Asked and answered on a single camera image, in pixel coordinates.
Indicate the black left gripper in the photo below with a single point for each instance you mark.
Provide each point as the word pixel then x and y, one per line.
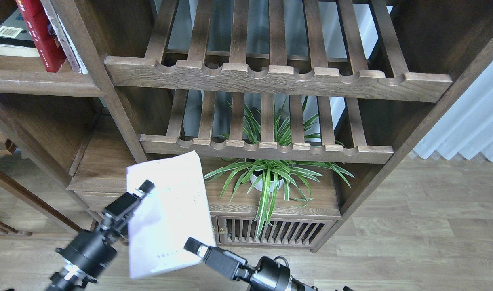
pixel 91 251

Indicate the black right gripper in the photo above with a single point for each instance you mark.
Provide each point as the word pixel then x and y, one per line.
pixel 267 275

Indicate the white paperback book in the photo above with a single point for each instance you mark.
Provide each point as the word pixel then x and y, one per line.
pixel 176 209

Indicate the thick green black book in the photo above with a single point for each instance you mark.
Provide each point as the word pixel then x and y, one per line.
pixel 15 39

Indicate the red paperback book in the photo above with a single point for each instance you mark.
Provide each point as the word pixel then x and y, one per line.
pixel 49 48

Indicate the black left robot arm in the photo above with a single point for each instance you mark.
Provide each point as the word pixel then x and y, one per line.
pixel 72 284

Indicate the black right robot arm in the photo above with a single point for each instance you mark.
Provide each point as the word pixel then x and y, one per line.
pixel 303 285

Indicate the green spider plant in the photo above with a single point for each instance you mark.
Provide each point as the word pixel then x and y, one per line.
pixel 271 174

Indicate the dark wooden bookshelf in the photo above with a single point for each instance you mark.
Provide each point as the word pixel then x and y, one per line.
pixel 361 80

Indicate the worn upright book spine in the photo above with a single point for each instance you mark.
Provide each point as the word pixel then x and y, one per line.
pixel 65 40

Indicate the white curtain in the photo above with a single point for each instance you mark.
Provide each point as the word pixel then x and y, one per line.
pixel 466 130

